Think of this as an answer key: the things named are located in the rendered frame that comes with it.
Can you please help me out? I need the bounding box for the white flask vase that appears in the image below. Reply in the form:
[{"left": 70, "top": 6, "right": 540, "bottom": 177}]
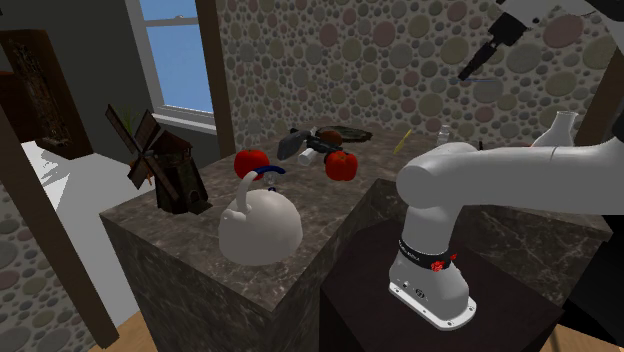
[{"left": 529, "top": 110, "right": 581, "bottom": 149}]

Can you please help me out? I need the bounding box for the yellow pen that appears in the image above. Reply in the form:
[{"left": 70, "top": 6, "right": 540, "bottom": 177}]
[{"left": 393, "top": 128, "right": 413, "bottom": 155}]

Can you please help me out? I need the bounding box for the brown oval loaf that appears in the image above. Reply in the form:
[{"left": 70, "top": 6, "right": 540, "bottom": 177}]
[{"left": 317, "top": 129, "right": 344, "bottom": 146}]

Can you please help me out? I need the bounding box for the red bell pepper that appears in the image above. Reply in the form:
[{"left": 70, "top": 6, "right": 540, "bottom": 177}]
[{"left": 324, "top": 150, "right": 359, "bottom": 183}]

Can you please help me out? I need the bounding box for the small white cylinder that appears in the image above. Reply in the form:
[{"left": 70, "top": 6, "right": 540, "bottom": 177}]
[{"left": 297, "top": 147, "right": 319, "bottom": 167}]

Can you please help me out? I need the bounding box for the dark grey toy gun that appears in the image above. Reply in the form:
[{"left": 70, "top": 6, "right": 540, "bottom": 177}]
[{"left": 276, "top": 127, "right": 345, "bottom": 162}]

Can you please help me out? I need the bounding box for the red tomato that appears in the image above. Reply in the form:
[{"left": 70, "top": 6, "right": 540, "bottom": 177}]
[{"left": 233, "top": 148, "right": 271, "bottom": 182}]

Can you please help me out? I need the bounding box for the dark robot stand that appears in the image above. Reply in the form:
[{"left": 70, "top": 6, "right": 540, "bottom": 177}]
[{"left": 319, "top": 216, "right": 567, "bottom": 352}]

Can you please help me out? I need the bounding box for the white framed window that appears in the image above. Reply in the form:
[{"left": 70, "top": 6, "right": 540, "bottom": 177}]
[{"left": 123, "top": 0, "right": 219, "bottom": 136}]

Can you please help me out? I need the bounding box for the dark wooden windmill model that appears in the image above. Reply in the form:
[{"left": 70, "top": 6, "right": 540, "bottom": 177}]
[{"left": 104, "top": 103, "right": 214, "bottom": 216}]

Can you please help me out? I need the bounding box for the white kettle with blue handle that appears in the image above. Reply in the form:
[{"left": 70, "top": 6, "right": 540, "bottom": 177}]
[{"left": 217, "top": 164, "right": 304, "bottom": 267}]

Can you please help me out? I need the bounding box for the dark framed wall picture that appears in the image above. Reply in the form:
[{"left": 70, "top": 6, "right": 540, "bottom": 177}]
[{"left": 0, "top": 28, "right": 94, "bottom": 162}]

